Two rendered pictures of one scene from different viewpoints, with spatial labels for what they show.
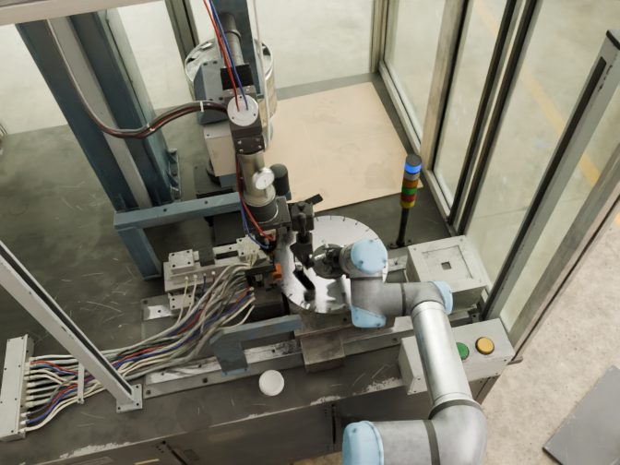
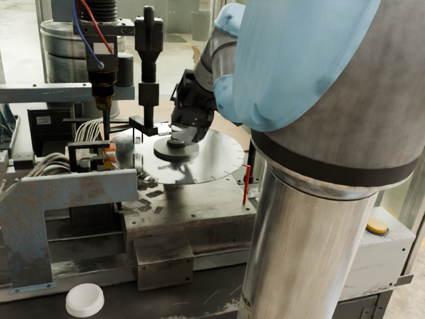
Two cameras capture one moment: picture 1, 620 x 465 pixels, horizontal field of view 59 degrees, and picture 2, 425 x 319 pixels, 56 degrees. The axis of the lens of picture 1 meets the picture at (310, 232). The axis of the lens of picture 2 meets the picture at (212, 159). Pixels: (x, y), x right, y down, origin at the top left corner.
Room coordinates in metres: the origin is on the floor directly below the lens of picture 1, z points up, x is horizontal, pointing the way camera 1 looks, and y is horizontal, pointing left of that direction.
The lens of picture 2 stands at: (-0.02, 0.04, 1.37)
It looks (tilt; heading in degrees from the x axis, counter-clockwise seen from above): 27 degrees down; 348
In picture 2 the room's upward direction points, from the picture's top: 5 degrees clockwise
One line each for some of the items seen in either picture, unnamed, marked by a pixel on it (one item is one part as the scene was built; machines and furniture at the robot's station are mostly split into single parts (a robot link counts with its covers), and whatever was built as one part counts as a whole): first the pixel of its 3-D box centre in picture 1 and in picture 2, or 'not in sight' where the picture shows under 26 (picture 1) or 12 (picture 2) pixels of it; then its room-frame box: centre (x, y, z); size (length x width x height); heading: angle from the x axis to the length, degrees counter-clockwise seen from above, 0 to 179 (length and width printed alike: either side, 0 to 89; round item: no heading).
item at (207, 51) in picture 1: (236, 101); (87, 72); (1.58, 0.23, 0.93); 0.31 x 0.31 x 0.36
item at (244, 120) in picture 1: (242, 105); not in sight; (0.96, 0.13, 1.45); 0.35 x 0.07 x 0.28; 8
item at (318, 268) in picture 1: (329, 258); (176, 143); (0.85, -0.05, 0.96); 0.11 x 0.11 x 0.03
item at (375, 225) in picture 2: (484, 346); (375, 228); (0.57, -0.44, 0.90); 0.04 x 0.04 x 0.02
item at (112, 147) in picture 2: (263, 275); (92, 156); (0.82, 0.14, 0.95); 0.10 x 0.03 x 0.07; 98
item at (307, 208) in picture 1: (303, 228); (148, 58); (0.81, 0.02, 1.17); 0.06 x 0.05 x 0.20; 89
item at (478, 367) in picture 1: (453, 357); (334, 256); (0.58, -0.37, 0.82); 0.28 x 0.11 x 0.15; 98
